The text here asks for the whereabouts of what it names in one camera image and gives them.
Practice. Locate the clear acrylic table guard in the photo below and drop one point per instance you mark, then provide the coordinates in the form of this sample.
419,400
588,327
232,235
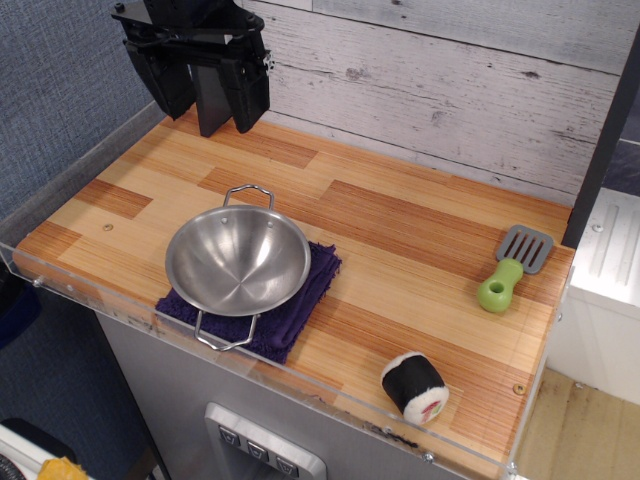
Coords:
414,244

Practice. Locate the plush sushi roll toy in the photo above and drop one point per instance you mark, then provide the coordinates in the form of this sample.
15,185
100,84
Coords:
415,387

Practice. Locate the stainless steel two-handled bowl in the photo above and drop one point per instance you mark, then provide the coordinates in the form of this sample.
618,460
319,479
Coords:
241,259

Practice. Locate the black upright post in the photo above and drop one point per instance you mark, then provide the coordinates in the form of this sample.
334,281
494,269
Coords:
212,106
611,131

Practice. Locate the purple folded cloth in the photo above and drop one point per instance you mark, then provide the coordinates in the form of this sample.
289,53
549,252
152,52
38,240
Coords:
277,330

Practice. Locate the green grey toy spatula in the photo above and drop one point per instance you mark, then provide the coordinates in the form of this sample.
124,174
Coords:
522,251

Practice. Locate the black right upright post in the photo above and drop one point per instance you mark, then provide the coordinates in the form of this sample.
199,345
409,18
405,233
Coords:
611,131

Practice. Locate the silver toy fridge cabinet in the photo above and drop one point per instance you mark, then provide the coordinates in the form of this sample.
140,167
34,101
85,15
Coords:
214,416

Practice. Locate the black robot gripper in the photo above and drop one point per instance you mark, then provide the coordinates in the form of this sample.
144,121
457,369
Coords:
163,36

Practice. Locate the black left upright post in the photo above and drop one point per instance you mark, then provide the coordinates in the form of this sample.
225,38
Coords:
212,106

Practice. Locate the white ribbed side appliance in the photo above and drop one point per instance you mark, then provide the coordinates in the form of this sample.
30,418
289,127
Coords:
596,339

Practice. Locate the yellow object at corner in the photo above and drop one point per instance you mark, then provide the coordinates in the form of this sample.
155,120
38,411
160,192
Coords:
61,469

